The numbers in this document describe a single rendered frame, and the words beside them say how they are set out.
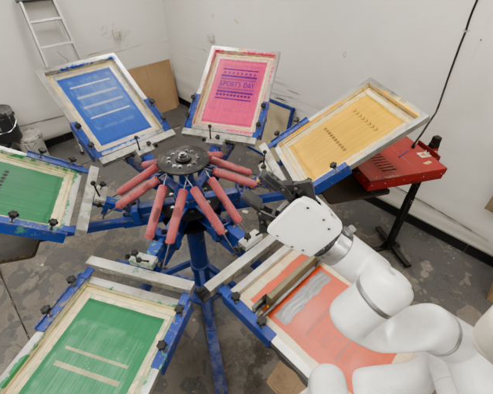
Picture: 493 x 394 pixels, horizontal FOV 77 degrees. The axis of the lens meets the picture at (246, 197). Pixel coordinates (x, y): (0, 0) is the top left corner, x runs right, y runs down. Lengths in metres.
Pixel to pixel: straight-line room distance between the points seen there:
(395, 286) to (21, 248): 1.96
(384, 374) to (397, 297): 0.39
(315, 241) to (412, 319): 0.23
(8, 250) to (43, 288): 1.09
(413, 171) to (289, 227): 1.81
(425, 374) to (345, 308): 0.38
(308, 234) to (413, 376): 0.47
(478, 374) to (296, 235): 0.39
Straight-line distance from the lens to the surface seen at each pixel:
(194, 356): 2.51
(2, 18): 4.72
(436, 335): 0.66
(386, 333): 0.66
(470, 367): 0.73
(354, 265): 0.58
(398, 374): 0.90
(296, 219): 0.54
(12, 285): 3.40
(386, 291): 0.53
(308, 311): 1.57
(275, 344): 1.44
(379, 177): 2.15
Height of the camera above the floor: 2.30
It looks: 41 degrees down
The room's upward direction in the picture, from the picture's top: straight up
